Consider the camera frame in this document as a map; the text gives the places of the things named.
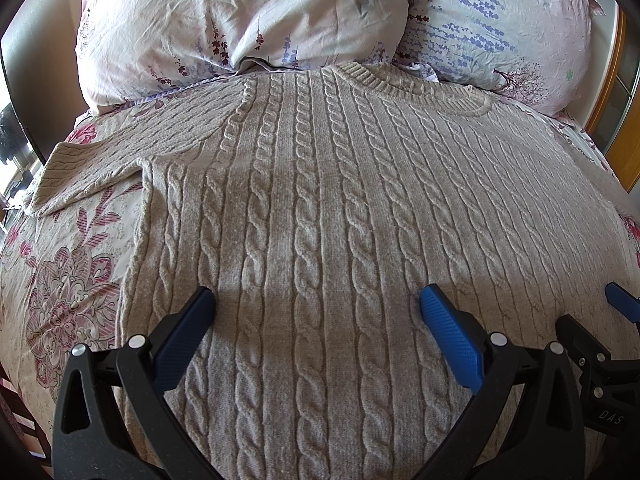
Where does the floral pink pillow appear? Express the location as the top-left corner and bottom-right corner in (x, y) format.
(76, 0), (408, 114)
(396, 0), (602, 116)

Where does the floral bed sheet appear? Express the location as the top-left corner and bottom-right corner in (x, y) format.
(0, 104), (151, 441)

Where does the right floral pink pillow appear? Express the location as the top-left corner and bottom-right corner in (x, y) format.
(396, 0), (602, 116)

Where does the left floral pink pillow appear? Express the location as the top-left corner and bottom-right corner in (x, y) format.
(76, 0), (408, 114)

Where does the beige cable knit sweater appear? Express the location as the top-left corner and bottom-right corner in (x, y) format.
(29, 63), (639, 479)

